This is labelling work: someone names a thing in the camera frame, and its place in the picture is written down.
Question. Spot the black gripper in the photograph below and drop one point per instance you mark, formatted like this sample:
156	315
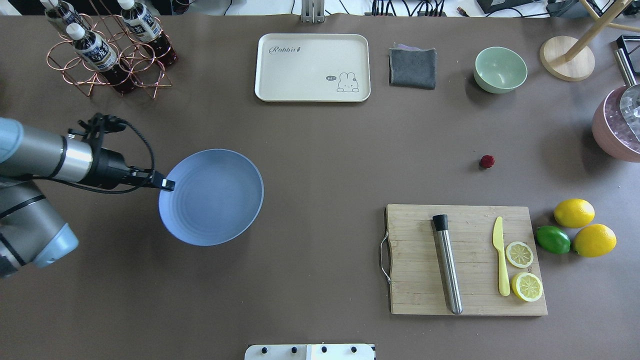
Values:
109	168

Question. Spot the blue round plate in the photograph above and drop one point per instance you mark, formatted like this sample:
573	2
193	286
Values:
217	195

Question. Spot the red strawberry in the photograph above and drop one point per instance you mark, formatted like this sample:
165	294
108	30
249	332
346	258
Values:
486	162

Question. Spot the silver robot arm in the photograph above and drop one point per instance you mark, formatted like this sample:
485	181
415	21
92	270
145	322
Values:
32	231

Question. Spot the dark drink bottle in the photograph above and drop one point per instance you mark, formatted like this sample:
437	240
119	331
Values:
147	30
60	14
102	57

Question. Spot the cream rabbit tray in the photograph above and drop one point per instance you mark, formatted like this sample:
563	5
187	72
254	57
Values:
312	67

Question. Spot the dark grey folded cloth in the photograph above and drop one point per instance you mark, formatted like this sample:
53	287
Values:
413	67

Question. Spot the wooden cutting board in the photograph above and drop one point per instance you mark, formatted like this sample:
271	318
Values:
416	275

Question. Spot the steel muddler black tip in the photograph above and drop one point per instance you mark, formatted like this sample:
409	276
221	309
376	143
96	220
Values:
447	264

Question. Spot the yellow plastic knife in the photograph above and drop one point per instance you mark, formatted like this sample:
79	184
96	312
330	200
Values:
498	242

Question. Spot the green bowl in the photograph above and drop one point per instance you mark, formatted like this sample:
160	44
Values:
499	70

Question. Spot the lemon slice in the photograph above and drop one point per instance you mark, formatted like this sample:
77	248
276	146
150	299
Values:
519	254
527	286

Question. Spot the green lime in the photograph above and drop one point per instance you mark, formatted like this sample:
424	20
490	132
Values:
553	239

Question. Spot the yellow lemon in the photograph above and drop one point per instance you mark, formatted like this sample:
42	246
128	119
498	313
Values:
574	213
594	240

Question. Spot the wooden cup tree stand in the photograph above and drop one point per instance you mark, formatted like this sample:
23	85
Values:
570	59

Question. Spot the pink bowl with ice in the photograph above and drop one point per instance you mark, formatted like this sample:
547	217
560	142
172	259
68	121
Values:
611	131

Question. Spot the metal ice scoop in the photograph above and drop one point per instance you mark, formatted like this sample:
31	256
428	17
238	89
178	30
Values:
629	103

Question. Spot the copper wire bottle rack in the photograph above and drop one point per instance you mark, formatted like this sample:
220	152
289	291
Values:
124	51

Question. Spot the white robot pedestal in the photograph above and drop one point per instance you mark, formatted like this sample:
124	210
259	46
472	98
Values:
319	351

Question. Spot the aluminium frame post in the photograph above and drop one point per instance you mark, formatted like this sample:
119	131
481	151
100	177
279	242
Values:
313	11

